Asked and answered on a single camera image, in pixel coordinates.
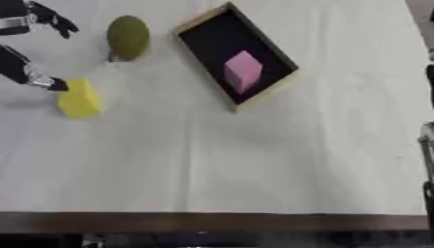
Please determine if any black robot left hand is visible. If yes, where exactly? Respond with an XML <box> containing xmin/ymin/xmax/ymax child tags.
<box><xmin>0</xmin><ymin>0</ymin><xmax>80</xmax><ymax>93</ymax></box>

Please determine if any tan cardboard box black inside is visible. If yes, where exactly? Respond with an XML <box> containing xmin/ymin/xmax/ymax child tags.
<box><xmin>170</xmin><ymin>1</ymin><xmax>302</xmax><ymax>113</ymax></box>

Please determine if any yellow block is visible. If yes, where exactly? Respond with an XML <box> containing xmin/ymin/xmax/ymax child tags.
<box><xmin>54</xmin><ymin>77</ymin><xmax>106</xmax><ymax>120</ymax></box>

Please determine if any green toy fruit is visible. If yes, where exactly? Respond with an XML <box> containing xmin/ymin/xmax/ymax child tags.
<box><xmin>105</xmin><ymin>15</ymin><xmax>153</xmax><ymax>63</ymax></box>

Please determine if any pink cube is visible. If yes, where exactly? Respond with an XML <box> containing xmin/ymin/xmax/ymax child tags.
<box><xmin>222</xmin><ymin>49</ymin><xmax>264</xmax><ymax>96</ymax></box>

